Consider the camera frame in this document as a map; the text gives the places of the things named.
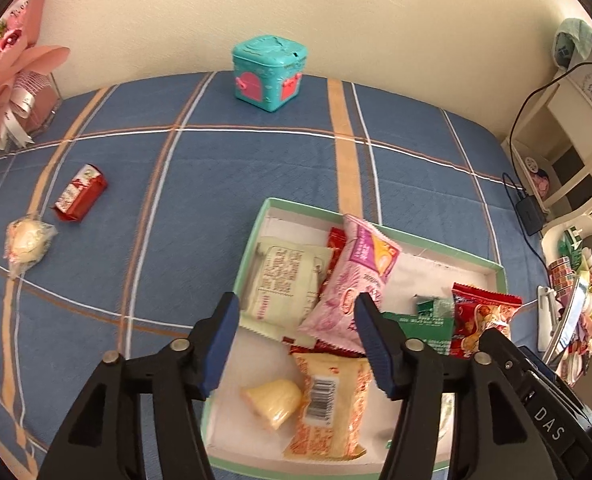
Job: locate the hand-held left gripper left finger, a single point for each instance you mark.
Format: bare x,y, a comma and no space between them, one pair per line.
221,345

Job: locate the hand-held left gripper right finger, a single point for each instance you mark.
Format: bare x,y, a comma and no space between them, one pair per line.
376,345

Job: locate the dark green snack packet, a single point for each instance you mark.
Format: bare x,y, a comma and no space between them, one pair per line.
426,337

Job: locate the pink snack packet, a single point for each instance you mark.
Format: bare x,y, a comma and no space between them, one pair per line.
351,280

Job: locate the cream cone-shaped pastry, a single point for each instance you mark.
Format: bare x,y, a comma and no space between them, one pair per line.
273,400

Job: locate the orange print bread packet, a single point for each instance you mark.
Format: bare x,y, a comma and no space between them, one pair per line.
326,410

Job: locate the pale green snack packet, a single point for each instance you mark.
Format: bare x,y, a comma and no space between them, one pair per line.
281,280

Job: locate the white tray box teal rim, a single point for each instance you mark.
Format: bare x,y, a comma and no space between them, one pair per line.
426,270

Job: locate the red printed snack bag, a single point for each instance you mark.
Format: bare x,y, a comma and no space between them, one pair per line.
476,320

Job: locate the red patterned packet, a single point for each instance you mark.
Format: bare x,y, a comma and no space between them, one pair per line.
335,247

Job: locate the dark red snack packet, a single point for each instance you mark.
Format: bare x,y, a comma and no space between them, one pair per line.
83,192

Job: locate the cream pastry clear wrap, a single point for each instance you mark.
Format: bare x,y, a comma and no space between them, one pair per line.
26,242

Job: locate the white plastic object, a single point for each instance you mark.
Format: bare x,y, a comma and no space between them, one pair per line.
546,317

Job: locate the patterned tape roll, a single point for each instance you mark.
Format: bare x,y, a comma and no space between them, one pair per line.
561,267

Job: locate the blue plaid bed sheet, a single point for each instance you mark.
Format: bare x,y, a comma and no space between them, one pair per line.
201,170

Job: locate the white plastic basket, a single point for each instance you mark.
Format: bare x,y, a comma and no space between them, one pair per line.
591,220

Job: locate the black power adapter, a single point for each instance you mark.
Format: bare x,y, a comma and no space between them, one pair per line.
531,215

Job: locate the teal toy chest box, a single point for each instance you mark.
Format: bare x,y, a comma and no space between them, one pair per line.
268,72

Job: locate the cream bedside shelf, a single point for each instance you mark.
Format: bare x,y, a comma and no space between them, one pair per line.
591,125

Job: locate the clear box with ribbon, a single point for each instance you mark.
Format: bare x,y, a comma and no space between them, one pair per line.
38,105

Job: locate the pink flower bouquet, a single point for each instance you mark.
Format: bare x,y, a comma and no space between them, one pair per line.
6,85

